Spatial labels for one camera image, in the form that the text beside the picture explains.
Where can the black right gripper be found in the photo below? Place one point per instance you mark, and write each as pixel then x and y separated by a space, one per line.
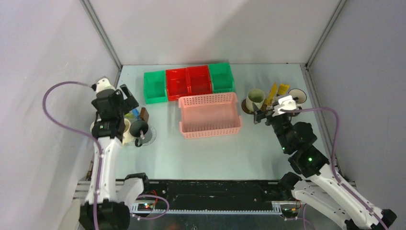
pixel 259 115

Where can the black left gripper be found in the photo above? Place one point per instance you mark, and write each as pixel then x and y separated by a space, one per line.
pixel 129 102

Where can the green toothpaste tube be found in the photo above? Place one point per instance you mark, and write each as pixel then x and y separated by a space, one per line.
pixel 129 115

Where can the light green mug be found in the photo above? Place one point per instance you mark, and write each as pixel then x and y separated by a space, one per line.
pixel 255 97

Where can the brown wooden toothbrush holder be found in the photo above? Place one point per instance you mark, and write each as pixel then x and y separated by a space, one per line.
pixel 143 114

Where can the black mug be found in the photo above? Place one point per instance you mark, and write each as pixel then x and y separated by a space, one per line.
pixel 134 131

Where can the cream mug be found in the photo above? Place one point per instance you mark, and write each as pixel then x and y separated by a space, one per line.
pixel 127 137

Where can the white mug dark rim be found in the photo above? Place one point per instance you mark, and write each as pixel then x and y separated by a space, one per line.
pixel 299 95

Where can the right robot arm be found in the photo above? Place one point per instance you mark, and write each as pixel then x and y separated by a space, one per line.
pixel 316 182

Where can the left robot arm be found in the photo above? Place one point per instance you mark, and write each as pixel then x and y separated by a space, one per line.
pixel 104 207

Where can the brown wooden oval tray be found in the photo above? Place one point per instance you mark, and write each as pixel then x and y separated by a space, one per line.
pixel 263 108

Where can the red bin with toothpaste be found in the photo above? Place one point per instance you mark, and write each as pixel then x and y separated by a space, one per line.
pixel 176 82

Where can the green bin with toothbrushes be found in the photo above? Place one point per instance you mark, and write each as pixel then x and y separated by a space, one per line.
pixel 155 90

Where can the pink perforated basket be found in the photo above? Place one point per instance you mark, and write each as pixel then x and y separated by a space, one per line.
pixel 209 115

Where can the green bin far right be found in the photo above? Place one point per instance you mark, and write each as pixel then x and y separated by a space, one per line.
pixel 221 78

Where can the red bin with holder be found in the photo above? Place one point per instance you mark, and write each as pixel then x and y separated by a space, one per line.
pixel 199 80

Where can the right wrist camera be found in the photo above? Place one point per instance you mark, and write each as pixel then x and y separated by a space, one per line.
pixel 282 103

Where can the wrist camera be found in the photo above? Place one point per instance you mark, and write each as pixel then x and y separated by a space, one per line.
pixel 282 103
pixel 102 84

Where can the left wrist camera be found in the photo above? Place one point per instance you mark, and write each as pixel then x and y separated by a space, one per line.
pixel 102 84

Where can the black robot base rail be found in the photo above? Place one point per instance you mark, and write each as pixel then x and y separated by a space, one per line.
pixel 188 196

